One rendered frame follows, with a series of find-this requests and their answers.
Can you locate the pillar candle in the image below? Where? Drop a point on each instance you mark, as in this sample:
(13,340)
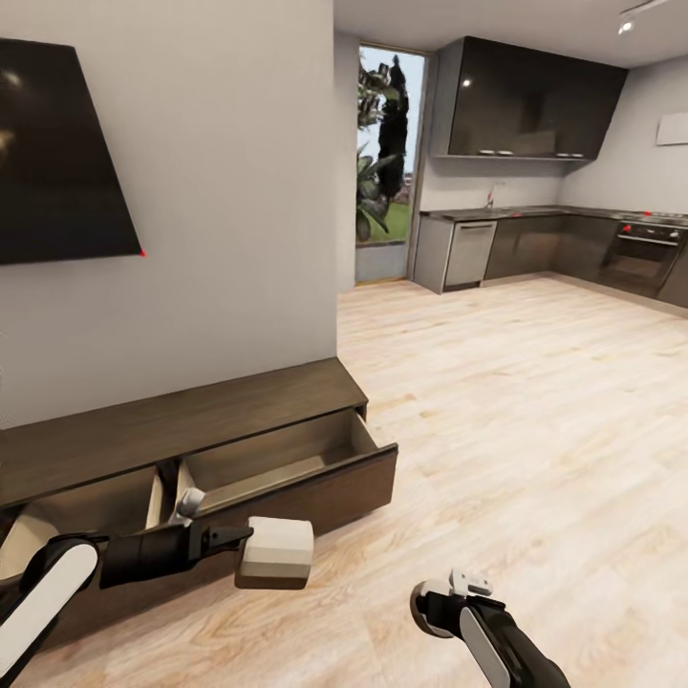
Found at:
(277,557)
(435,585)

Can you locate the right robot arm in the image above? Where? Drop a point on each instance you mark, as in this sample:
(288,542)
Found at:
(506,654)

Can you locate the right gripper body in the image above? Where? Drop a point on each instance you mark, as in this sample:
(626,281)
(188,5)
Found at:
(440,609)

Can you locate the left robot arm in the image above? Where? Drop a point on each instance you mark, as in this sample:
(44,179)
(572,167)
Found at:
(66,564)

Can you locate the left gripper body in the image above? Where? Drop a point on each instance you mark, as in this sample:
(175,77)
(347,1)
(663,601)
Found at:
(168,551)

